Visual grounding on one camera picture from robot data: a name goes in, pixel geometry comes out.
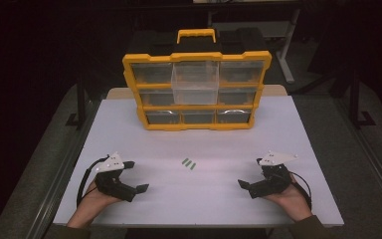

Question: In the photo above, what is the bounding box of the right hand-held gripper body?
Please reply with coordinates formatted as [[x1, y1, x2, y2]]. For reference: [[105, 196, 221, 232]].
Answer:
[[248, 149, 298, 199]]

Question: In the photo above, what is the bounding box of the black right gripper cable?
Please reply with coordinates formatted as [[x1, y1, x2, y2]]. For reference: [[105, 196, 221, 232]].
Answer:
[[288, 170, 313, 211]]

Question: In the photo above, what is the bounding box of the aluminium table rail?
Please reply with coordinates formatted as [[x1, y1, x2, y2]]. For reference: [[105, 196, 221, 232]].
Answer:
[[331, 98, 382, 213], [26, 99, 101, 239]]

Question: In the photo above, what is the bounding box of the person's right hand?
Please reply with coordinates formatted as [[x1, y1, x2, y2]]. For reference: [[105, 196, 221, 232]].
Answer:
[[264, 174, 313, 223]]

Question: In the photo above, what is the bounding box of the person's left hand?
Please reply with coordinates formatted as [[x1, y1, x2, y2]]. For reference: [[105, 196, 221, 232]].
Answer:
[[79, 180, 122, 217]]

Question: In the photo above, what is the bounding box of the clear plastic drawer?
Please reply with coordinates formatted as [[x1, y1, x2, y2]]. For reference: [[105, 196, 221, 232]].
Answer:
[[170, 61, 220, 106]]

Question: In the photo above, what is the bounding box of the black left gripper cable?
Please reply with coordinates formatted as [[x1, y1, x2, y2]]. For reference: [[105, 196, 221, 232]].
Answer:
[[76, 154, 109, 207]]

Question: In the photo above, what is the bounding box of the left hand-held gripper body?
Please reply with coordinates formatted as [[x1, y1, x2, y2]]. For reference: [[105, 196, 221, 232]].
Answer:
[[94, 151, 137, 203]]

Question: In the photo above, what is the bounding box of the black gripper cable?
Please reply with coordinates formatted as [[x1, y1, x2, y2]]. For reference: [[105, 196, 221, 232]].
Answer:
[[288, 170, 313, 211], [76, 154, 109, 207]]

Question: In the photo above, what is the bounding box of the set of closed grey drawers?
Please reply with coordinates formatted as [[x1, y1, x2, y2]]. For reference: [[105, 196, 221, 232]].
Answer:
[[130, 61, 266, 125]]

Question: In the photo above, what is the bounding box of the yellow organizer case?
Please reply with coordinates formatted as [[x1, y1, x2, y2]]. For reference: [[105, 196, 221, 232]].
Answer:
[[122, 28, 273, 131]]

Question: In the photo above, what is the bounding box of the black metal stand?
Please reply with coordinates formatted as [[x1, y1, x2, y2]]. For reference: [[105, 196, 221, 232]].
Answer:
[[348, 69, 376, 129], [65, 79, 88, 130]]

